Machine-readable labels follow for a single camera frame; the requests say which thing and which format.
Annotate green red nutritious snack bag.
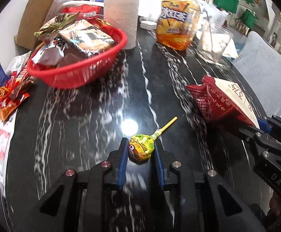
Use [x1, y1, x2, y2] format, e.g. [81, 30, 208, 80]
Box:
[34, 12, 80, 43]

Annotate seaweed roll snack pack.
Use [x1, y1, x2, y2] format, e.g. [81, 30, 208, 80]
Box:
[59, 19, 117, 58]

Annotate iced tea bottle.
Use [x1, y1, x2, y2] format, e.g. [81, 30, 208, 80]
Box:
[156, 0, 202, 51]

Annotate white red peanut bag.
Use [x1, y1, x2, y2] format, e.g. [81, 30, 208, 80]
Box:
[32, 37, 69, 66]

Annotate pink green leaflet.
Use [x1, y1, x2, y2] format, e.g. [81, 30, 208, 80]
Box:
[0, 111, 17, 197]

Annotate dark red white snack bag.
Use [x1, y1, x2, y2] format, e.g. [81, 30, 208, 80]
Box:
[186, 75, 259, 128]

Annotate clear glass cup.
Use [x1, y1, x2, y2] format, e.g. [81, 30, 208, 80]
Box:
[197, 20, 234, 66]

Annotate clear plastic container red contents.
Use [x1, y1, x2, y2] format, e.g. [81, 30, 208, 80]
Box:
[61, 4, 101, 19]

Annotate white chair cover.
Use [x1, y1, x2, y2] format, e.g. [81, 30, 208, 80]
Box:
[232, 31, 281, 116]

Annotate red snack packets pile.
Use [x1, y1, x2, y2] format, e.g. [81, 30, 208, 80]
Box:
[0, 65, 35, 122]

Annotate white paper towel roll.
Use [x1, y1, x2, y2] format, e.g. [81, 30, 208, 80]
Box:
[104, 0, 139, 50]

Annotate red plastic basket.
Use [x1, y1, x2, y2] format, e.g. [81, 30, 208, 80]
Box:
[27, 17, 127, 89]

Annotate yellow green lollipop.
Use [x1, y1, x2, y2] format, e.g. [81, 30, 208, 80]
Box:
[129, 117, 178, 161]

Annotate brown cardboard box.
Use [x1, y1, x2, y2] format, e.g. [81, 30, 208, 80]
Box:
[14, 0, 85, 51]

